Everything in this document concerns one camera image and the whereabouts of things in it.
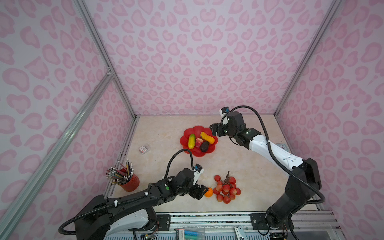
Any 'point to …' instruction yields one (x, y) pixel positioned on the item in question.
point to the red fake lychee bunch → (226, 190)
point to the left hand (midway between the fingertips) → (204, 184)
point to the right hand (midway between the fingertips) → (218, 124)
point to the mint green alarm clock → (283, 146)
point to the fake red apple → (198, 141)
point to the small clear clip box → (142, 149)
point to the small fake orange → (209, 193)
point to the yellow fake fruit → (207, 138)
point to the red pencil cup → (133, 184)
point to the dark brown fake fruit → (204, 146)
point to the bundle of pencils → (120, 176)
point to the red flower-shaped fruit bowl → (197, 131)
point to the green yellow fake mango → (191, 141)
